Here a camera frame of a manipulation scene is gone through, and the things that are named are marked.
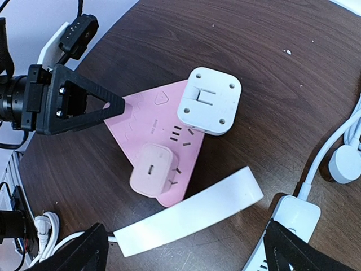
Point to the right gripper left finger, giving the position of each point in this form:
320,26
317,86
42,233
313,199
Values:
89,251

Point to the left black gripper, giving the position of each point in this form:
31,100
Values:
24,98

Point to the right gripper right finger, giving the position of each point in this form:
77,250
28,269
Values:
285,251

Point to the white power strip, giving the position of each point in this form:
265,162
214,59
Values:
206,208

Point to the light pink usb charger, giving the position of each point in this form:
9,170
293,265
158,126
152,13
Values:
154,171

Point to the small white cube adapter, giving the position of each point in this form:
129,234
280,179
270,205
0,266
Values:
210,101

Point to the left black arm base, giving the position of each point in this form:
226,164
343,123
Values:
18,222

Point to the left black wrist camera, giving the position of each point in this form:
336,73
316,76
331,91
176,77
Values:
70,41

